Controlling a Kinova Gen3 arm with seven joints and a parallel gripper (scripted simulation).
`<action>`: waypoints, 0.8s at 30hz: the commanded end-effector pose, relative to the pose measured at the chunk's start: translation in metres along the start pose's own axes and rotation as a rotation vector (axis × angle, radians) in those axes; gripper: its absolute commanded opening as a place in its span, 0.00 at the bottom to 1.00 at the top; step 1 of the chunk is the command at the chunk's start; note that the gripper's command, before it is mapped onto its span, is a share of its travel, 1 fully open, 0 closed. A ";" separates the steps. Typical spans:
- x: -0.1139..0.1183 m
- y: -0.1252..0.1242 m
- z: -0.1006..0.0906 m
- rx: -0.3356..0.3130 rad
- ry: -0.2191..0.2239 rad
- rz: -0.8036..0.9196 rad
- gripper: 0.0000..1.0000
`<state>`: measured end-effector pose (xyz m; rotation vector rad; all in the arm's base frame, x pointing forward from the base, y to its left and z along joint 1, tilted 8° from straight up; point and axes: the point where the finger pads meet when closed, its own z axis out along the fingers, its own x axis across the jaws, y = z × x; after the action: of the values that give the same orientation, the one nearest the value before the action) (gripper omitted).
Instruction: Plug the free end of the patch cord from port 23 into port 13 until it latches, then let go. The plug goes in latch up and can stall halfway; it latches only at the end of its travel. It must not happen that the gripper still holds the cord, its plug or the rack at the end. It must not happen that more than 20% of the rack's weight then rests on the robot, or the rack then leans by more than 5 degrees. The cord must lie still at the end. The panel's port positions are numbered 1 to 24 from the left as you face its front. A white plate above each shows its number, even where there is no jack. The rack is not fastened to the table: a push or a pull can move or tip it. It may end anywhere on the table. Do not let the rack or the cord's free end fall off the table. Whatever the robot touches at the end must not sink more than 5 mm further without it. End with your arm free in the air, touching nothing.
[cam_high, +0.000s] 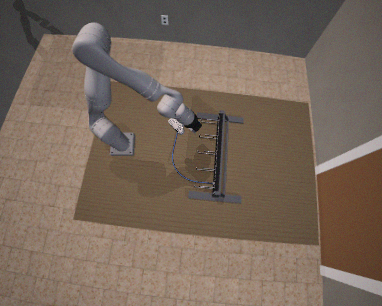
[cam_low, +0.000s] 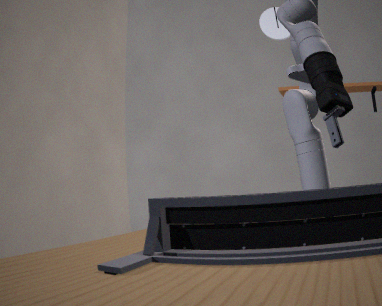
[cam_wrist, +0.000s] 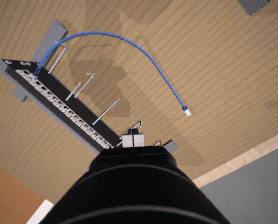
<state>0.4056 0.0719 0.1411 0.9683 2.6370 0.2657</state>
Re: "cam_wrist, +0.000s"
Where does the white cable plug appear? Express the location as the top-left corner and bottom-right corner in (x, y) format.
(182, 106), (191, 116)

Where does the blue patch cord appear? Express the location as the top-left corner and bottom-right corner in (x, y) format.
(36, 31), (185, 108)

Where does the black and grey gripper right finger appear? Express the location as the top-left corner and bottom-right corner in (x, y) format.
(133, 128), (144, 147)

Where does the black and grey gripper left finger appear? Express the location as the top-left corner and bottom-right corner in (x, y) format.
(122, 128), (134, 147)

